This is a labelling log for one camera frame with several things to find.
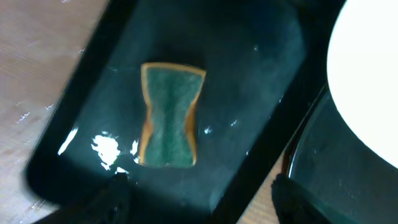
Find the green and orange sponge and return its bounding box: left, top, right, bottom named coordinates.
left=139, top=62, right=206, bottom=168

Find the rectangular black tray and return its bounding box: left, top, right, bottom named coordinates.
left=26, top=1, right=343, bottom=223

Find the round black tray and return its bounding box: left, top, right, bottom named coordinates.
left=287, top=88, right=397, bottom=223

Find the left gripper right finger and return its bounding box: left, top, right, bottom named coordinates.
left=271, top=174, right=356, bottom=224

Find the light blue plate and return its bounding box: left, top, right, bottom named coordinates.
left=326, top=0, right=397, bottom=167

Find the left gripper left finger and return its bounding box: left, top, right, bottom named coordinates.
left=34, top=173, right=131, bottom=224

